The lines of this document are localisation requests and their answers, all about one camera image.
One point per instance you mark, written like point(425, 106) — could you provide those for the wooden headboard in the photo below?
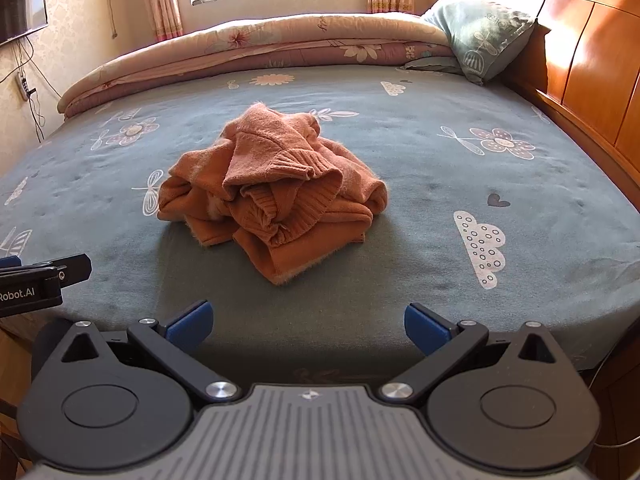
point(585, 60)

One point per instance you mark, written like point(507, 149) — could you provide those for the orange knit sweater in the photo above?
point(280, 185)

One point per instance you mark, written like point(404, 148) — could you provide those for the folded pink floral quilt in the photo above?
point(250, 42)

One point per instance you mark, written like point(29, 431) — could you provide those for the white power strip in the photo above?
point(22, 87)

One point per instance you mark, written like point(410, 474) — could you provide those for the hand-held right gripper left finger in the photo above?
point(187, 322)

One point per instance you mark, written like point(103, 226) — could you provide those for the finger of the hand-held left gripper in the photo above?
point(70, 265)

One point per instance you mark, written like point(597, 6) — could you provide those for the flat grey-green pillow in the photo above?
point(435, 65)

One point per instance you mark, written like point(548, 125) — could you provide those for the wall television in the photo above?
point(22, 7)

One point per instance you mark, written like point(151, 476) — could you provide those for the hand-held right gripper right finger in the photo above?
point(425, 330)

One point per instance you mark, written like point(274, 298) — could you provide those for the grey-green floral pillow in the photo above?
point(480, 30)

